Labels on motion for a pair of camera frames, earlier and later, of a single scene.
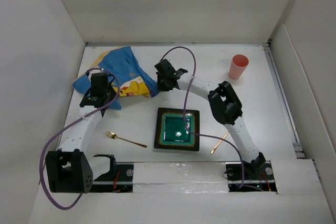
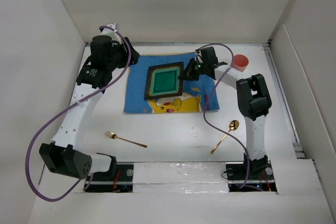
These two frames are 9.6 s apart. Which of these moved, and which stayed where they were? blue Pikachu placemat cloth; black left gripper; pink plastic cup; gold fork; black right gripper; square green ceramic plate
Moved: black right gripper; blue Pikachu placemat cloth; square green ceramic plate; black left gripper
Stayed: gold fork; pink plastic cup
